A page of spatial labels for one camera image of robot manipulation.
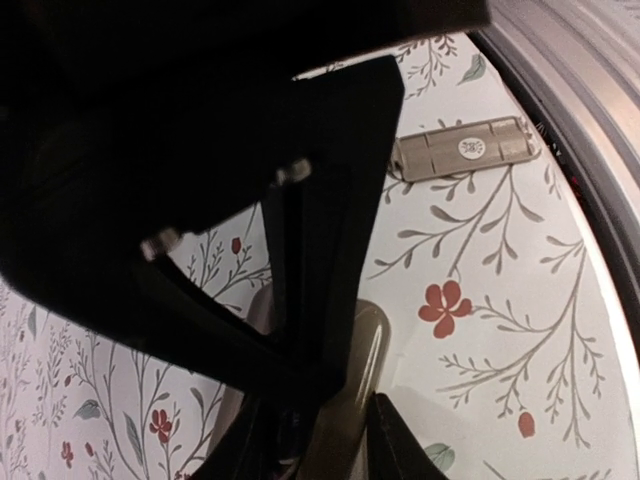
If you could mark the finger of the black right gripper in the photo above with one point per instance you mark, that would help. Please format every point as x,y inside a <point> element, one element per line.
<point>317,164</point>

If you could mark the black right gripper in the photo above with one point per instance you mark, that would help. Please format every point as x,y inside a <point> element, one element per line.
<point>99,98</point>

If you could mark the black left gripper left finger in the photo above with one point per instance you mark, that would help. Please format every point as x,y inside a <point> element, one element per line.
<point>257,445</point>

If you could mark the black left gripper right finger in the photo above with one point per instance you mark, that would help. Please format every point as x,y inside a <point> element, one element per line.
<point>393,452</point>

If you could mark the white remote control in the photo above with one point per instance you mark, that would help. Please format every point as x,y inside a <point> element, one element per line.
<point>338,432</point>

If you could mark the remote battery cover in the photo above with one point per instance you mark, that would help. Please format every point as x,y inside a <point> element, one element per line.
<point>464,148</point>

